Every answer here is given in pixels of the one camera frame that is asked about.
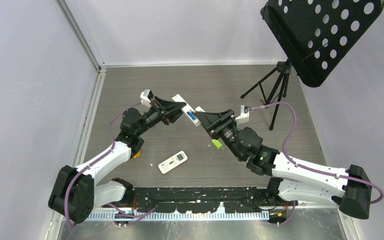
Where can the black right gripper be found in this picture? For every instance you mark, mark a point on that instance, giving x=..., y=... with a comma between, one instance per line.
x=214, y=123

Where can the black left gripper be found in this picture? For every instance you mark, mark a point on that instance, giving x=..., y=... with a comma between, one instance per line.
x=160, y=106

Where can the slim white remote control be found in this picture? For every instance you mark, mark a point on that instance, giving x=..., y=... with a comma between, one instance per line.
x=187, y=108

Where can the blue battery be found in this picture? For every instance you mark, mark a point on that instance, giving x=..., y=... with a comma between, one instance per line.
x=192, y=117

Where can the white remote battery cover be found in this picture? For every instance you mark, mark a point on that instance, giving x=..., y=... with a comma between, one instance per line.
x=198, y=109

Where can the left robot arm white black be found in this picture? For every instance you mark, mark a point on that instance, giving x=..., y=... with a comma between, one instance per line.
x=76, y=191

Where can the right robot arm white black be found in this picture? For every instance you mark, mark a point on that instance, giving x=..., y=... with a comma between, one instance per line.
x=292, y=180

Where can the green rectangular block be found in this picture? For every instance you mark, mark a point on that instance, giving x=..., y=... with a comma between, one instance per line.
x=217, y=144

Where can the orange yellow round toy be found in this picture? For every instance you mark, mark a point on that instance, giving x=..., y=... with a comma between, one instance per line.
x=137, y=155

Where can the black tripod stand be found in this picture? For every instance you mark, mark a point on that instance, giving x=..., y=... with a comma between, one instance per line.
x=280, y=87

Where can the black perforated music stand tray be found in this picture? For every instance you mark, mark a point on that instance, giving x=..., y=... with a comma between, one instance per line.
x=315, y=35

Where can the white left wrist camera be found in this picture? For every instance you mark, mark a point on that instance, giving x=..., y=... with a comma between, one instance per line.
x=146, y=98

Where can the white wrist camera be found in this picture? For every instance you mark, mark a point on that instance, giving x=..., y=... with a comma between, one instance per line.
x=244, y=115
x=146, y=98

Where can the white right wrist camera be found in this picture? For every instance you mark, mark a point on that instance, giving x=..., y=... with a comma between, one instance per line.
x=244, y=115

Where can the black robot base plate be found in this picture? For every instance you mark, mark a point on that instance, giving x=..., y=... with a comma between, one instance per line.
x=201, y=200

